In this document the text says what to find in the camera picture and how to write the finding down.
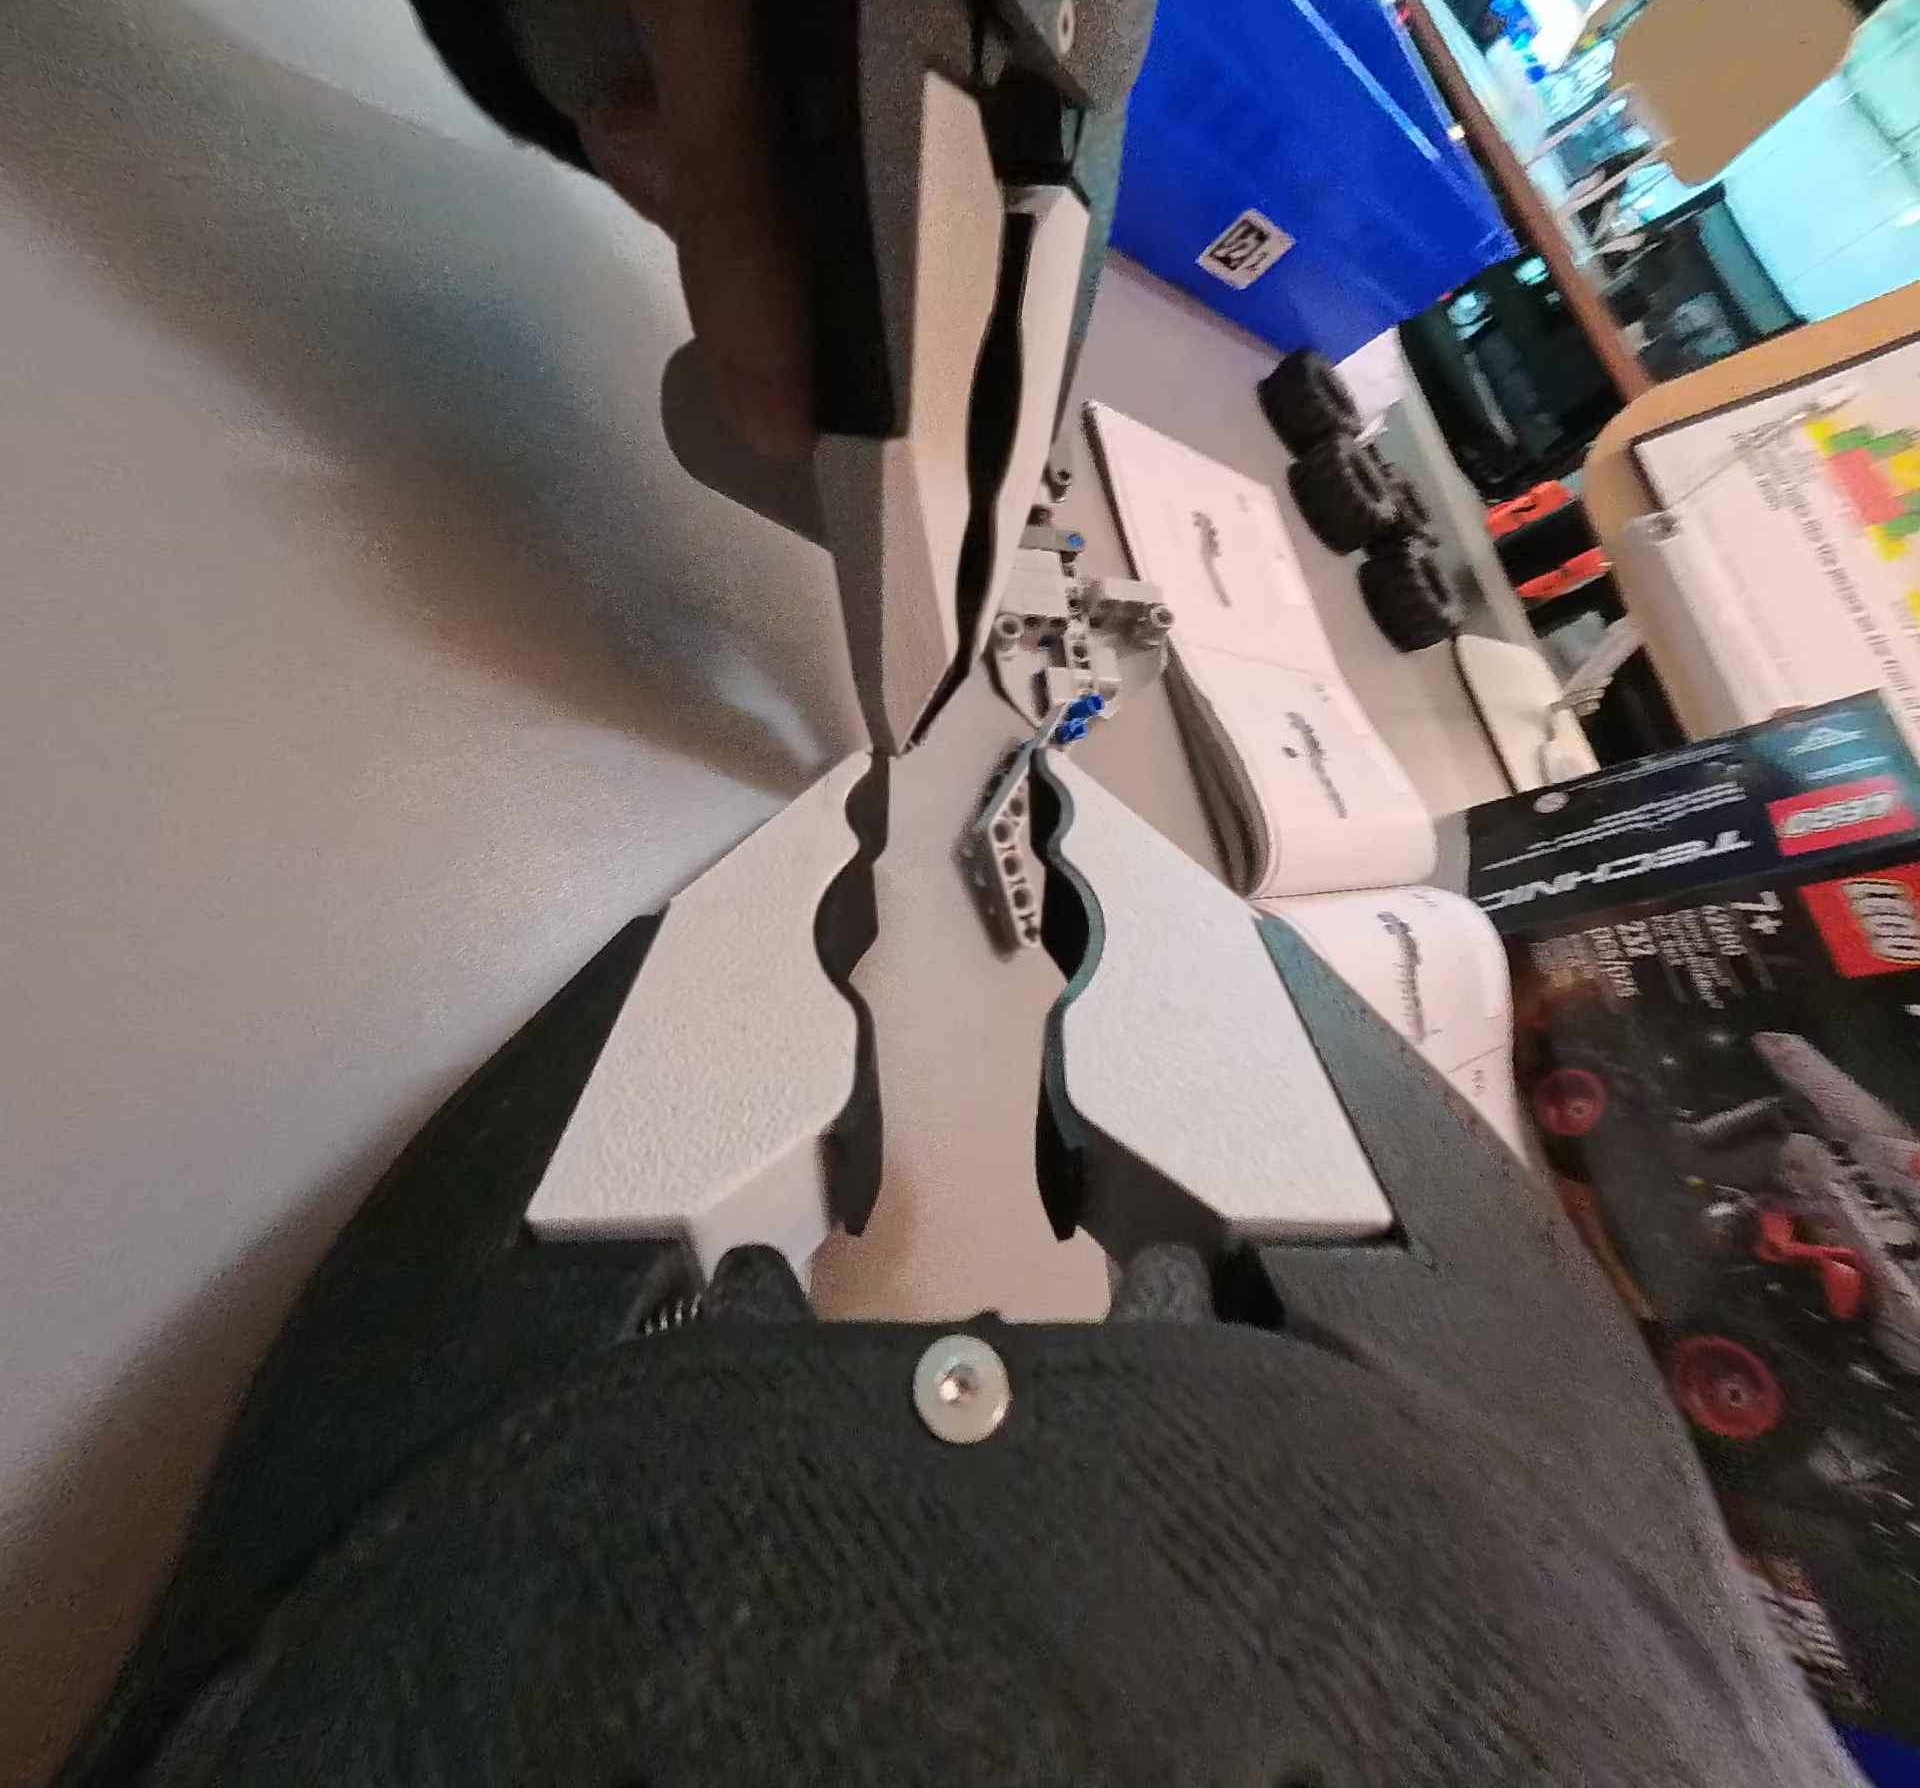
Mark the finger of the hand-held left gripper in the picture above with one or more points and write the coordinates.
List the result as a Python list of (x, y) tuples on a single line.
[(928, 468), (1042, 365)]

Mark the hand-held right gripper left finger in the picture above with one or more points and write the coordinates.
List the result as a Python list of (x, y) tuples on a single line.
[(704, 1069)]

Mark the white crumpled paper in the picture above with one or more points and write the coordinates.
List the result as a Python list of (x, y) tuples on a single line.
[(1371, 369)]

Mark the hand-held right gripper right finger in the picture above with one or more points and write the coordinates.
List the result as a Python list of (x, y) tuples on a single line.
[(1216, 1069)]

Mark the black equipment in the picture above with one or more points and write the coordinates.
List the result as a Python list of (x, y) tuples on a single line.
[(1499, 379)]

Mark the orange black tool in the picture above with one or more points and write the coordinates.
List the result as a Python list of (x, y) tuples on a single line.
[(1543, 567)]

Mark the grey angled beam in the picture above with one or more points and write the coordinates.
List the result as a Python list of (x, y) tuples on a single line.
[(1007, 858)]

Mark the tan rounded panel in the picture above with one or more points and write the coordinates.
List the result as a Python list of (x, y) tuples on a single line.
[(1741, 47)]

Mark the blue connector pin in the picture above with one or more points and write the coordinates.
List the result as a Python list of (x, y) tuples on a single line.
[(1079, 725)]

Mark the grey desk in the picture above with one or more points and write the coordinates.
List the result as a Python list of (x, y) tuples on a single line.
[(223, 768)]

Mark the white instruction booklet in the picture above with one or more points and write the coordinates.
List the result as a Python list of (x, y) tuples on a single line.
[(1273, 710)]

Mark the blue tagged storage bin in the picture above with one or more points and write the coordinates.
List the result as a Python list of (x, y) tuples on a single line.
[(1273, 170)]

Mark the person's left hand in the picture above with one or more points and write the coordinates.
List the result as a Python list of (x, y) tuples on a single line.
[(704, 93)]

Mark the black toy set box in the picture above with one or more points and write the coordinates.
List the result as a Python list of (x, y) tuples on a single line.
[(1725, 1146)]

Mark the grey brick model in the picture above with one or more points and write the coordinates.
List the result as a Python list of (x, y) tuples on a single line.
[(1051, 601)]

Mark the printed instruction sheet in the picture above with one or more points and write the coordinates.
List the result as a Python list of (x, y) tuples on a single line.
[(1770, 572)]

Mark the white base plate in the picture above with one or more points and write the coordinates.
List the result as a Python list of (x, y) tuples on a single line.
[(1514, 710)]

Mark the wooden side table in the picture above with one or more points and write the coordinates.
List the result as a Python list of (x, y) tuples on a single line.
[(1725, 369)]

